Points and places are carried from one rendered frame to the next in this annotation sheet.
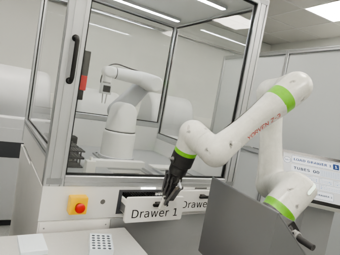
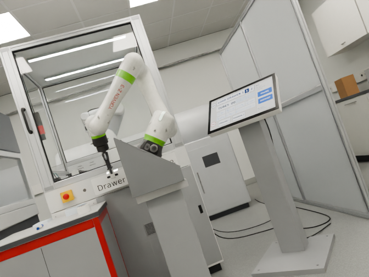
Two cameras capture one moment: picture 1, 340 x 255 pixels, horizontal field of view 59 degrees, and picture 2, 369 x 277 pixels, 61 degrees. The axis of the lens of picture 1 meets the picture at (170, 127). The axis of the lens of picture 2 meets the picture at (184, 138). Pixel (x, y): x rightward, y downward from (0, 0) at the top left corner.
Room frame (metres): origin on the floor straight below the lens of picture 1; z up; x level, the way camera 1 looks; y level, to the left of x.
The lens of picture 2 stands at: (-0.50, -1.25, 0.89)
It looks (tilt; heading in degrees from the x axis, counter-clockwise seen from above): 3 degrees up; 21
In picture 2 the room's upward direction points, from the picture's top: 19 degrees counter-clockwise
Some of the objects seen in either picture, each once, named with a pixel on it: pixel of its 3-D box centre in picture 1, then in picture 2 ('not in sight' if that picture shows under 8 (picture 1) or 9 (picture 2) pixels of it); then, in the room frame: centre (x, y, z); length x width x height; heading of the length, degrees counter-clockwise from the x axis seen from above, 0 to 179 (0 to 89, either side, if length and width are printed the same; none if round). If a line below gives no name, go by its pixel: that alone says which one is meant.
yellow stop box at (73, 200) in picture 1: (77, 204); (67, 196); (1.20, 0.32, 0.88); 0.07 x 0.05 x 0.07; 122
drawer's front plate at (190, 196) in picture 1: (199, 200); (157, 165); (1.55, -0.22, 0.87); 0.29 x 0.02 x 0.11; 122
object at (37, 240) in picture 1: (32, 244); (42, 222); (1.03, 0.41, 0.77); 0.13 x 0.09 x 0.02; 33
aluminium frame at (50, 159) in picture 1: (133, 77); (100, 111); (1.82, 0.27, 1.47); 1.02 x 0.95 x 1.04; 122
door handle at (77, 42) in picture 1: (73, 59); (26, 120); (1.14, 0.40, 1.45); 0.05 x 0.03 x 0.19; 32
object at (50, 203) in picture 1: (118, 172); (122, 177); (1.82, 0.27, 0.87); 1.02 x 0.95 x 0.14; 122
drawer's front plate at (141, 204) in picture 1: (155, 208); (114, 180); (1.31, 0.00, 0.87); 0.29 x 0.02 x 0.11; 122
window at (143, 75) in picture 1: (172, 77); (94, 99); (1.43, 0.03, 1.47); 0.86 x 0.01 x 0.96; 122
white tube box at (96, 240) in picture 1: (100, 245); (76, 209); (1.08, 0.18, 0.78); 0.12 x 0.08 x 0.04; 16
